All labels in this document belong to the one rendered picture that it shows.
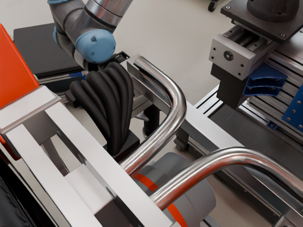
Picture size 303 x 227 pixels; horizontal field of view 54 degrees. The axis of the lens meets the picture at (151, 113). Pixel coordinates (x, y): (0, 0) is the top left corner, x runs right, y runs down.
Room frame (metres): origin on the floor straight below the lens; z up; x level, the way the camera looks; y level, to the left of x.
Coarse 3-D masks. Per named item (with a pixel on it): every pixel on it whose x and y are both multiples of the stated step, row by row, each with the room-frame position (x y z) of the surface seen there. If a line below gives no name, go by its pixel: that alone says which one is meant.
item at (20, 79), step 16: (0, 32) 0.25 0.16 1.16; (0, 48) 0.24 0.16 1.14; (16, 48) 0.25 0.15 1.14; (0, 64) 0.23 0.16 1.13; (16, 64) 0.24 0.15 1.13; (0, 80) 0.22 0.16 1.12; (16, 80) 0.22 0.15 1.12; (32, 80) 0.23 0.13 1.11; (0, 96) 0.21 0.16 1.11; (16, 96) 0.21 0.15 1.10
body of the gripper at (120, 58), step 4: (120, 52) 0.51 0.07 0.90; (124, 52) 0.51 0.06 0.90; (112, 56) 0.50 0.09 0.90; (120, 56) 0.50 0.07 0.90; (124, 56) 0.51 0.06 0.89; (128, 56) 0.50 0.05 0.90; (108, 60) 0.49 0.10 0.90; (112, 60) 0.49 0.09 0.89; (116, 60) 0.49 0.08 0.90; (120, 60) 0.49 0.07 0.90; (88, 64) 0.51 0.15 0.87; (92, 64) 0.52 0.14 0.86; (96, 64) 0.52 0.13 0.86; (100, 64) 0.47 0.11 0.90; (104, 64) 0.48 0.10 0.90; (88, 68) 0.51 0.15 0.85; (92, 68) 0.52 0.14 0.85; (96, 68) 0.52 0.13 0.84; (100, 68) 0.47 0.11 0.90
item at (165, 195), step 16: (208, 160) 0.18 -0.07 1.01; (224, 160) 0.18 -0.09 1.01; (240, 160) 0.18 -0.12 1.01; (256, 160) 0.18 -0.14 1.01; (272, 160) 0.18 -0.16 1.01; (176, 176) 0.16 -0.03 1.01; (192, 176) 0.16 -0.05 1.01; (208, 176) 0.17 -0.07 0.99; (272, 176) 0.16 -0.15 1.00; (288, 176) 0.16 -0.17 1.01; (160, 192) 0.14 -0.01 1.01; (176, 192) 0.14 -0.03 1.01; (288, 192) 0.14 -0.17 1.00; (160, 208) 0.12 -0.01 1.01
